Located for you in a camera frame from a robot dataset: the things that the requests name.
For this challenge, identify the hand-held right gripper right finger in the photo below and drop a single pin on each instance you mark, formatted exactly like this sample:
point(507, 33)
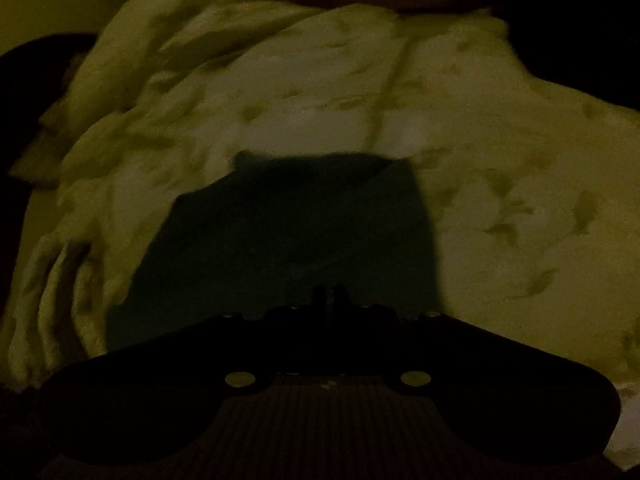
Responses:
point(341, 310)

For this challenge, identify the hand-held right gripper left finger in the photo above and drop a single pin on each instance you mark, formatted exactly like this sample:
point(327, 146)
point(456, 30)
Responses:
point(320, 310)

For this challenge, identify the dark green knitted garment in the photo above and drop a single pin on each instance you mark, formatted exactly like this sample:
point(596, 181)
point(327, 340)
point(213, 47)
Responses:
point(280, 230)

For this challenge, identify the pale floral blanket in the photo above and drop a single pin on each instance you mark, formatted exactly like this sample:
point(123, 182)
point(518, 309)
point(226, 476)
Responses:
point(350, 85)

